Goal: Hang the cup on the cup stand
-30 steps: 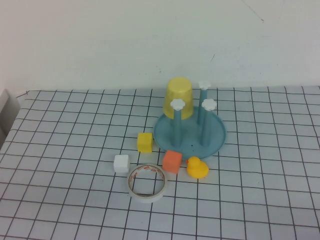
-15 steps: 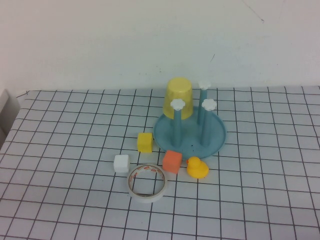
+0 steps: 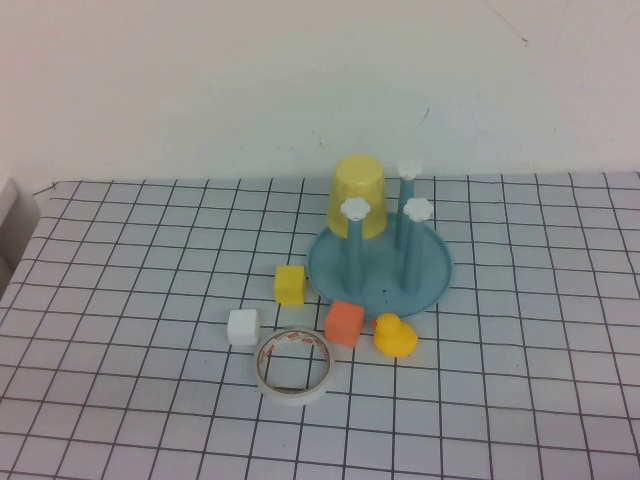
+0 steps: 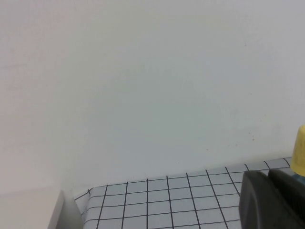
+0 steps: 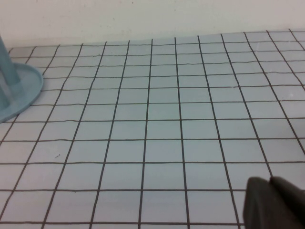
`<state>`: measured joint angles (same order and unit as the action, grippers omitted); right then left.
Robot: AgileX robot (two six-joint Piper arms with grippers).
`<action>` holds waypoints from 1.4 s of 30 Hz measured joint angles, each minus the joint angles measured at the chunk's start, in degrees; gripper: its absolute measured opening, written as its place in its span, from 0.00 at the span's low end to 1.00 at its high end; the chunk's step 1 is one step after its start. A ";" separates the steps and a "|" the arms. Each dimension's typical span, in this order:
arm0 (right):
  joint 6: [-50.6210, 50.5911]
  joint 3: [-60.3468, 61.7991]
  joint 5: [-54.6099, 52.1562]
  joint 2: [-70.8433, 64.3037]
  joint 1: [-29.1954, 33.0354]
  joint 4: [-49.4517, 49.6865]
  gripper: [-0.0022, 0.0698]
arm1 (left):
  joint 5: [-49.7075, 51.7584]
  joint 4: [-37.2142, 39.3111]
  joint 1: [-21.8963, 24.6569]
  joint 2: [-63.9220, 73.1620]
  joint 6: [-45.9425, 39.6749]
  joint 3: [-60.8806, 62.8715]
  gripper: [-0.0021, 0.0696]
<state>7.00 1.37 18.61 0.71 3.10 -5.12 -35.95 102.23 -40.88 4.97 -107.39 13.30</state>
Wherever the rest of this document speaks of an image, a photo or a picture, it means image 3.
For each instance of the yellow plastic cup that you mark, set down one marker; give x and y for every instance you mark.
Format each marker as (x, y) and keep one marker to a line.
(357, 185)

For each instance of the blue cup stand white caps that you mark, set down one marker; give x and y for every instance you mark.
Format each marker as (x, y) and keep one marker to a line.
(380, 272)

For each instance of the yellow cube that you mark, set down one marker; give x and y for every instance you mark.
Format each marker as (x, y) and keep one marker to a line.
(289, 286)

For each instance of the orange cube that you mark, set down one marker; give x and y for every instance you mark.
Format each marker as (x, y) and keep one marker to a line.
(342, 322)

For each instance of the white cube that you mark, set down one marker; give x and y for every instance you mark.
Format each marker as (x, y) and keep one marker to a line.
(243, 327)

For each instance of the yellow rubber duck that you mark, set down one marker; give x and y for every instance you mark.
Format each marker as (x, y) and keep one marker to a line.
(395, 337)

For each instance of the white tape roll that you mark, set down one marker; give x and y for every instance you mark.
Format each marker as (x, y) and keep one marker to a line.
(292, 398)

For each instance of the white grey box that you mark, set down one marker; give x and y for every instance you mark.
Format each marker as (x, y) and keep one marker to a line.
(15, 225)

